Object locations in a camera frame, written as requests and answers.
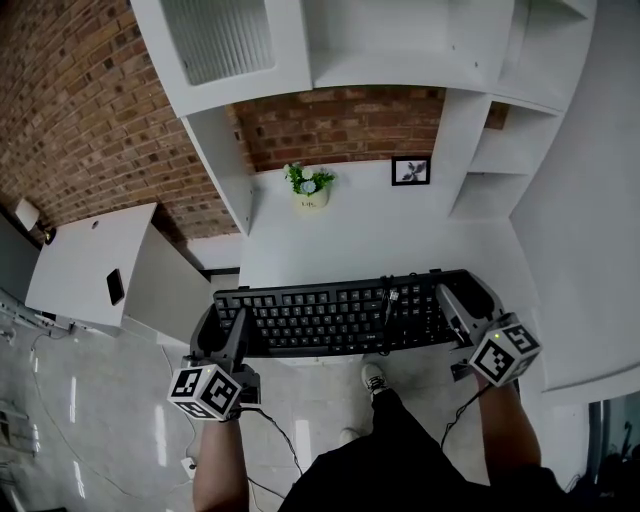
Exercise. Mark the potted plant in white pot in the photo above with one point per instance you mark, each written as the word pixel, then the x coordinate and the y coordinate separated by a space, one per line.
pixel 310 192

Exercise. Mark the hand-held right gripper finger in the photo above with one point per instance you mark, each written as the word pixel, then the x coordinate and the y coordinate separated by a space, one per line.
pixel 450 305
pixel 495 302

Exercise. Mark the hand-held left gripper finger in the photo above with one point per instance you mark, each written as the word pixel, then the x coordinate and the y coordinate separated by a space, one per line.
pixel 241 345
pixel 200 342

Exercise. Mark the small lamp with white shade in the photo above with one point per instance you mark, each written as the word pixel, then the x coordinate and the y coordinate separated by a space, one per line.
pixel 26 212

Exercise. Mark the dark framed glass door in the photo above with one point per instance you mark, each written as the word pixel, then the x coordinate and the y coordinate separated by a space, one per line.
pixel 597 440

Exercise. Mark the person's left white shoe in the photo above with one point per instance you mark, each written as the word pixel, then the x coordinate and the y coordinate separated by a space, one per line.
pixel 352 435

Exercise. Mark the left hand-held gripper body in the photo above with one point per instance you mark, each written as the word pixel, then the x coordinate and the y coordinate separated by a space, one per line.
pixel 205 392

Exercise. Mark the black picture frame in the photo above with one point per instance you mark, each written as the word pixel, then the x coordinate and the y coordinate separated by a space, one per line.
pixel 411 171

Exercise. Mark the white power strip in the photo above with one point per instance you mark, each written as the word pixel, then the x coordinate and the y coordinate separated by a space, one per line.
pixel 189 464

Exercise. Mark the person's left forearm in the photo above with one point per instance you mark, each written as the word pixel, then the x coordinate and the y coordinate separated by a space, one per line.
pixel 220 470

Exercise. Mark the white table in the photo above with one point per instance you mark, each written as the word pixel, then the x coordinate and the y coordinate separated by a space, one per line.
pixel 375 235

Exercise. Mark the grey cabinet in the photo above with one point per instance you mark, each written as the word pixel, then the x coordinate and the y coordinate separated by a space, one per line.
pixel 15 260

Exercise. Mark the person's white shoe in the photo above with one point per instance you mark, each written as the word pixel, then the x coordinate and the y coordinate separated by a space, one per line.
pixel 352 435
pixel 374 377

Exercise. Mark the person's black trousers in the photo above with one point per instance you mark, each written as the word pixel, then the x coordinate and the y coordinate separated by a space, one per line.
pixel 400 470

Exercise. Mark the black phone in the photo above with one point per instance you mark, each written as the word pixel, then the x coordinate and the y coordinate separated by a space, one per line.
pixel 115 287

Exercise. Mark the white hutch shelf unit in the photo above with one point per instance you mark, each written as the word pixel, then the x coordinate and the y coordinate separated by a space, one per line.
pixel 400 45

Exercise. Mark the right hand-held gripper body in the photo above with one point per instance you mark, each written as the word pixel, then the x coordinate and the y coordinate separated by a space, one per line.
pixel 502 355

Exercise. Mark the person's right white shoe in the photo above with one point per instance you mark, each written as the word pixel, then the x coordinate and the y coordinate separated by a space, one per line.
pixel 374 377

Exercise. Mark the white metal rack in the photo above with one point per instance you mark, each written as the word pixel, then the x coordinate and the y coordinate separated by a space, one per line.
pixel 30 320

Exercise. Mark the black keyboard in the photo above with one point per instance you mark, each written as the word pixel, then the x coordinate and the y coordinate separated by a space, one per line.
pixel 325 320

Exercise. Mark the person's right forearm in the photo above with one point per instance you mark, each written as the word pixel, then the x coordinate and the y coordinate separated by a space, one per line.
pixel 507 430

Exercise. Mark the white side cabinet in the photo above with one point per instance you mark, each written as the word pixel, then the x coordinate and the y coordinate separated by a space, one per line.
pixel 75 265

